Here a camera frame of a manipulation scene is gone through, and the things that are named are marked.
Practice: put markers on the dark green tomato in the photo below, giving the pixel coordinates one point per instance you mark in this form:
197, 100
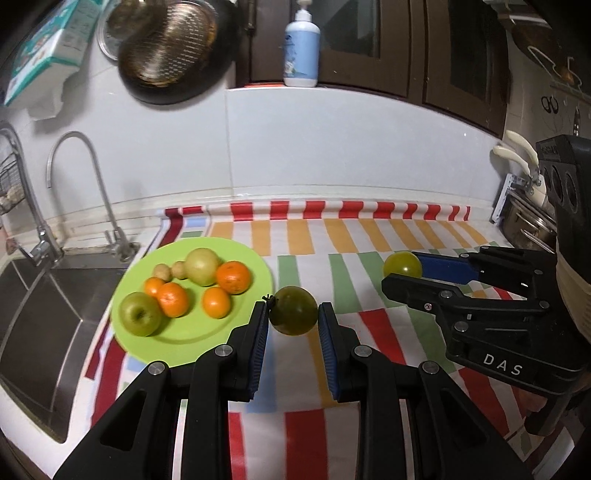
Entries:
295, 316

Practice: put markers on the tiny orange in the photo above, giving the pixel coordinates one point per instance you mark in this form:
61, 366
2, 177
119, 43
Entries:
153, 286

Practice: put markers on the black scissors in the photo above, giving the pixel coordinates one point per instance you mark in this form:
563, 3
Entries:
549, 104

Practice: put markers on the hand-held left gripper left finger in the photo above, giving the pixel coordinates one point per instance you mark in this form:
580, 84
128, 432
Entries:
262, 337

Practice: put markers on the white lotion pump bottle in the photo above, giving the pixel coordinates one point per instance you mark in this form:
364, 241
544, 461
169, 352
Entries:
301, 50

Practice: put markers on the stainless steel pot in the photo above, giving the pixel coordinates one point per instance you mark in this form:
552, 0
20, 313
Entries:
531, 226

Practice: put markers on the large orange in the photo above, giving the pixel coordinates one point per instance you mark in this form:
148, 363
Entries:
174, 301

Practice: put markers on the stainless steel sink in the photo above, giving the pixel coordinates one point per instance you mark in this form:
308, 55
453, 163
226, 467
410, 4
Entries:
46, 332

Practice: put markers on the striped tablecloth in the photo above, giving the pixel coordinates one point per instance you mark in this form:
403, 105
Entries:
300, 240

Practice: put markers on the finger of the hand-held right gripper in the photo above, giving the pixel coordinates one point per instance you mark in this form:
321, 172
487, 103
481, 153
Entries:
448, 266
429, 293

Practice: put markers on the metal mesh colander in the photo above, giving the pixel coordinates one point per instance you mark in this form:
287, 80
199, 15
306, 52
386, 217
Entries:
166, 41

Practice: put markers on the dark frying pan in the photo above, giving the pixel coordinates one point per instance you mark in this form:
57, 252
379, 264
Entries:
184, 92

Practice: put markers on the small orange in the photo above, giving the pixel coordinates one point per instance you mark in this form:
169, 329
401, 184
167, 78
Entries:
217, 302

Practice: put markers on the green plate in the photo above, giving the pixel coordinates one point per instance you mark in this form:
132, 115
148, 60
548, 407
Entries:
194, 339

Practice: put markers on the tissue pack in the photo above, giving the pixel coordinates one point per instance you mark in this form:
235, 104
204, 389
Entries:
46, 50

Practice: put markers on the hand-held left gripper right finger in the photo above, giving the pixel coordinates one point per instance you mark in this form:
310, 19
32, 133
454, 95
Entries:
327, 350

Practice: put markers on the medium orange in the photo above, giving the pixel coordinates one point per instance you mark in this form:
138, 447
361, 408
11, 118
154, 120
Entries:
234, 278

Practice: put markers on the gooseneck steel faucet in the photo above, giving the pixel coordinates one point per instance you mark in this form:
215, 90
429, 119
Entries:
99, 184

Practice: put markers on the large green apple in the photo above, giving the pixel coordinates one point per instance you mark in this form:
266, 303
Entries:
140, 314

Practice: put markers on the yellow-green pear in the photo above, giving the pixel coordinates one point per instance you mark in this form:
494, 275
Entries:
202, 266

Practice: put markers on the yellow-green tomato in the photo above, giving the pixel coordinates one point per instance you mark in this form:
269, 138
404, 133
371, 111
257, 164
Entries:
401, 264

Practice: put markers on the white wall bracket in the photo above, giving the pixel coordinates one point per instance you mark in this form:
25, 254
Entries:
503, 201

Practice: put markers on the small tan fruit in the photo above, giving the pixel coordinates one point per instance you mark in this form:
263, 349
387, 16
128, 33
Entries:
179, 271
161, 272

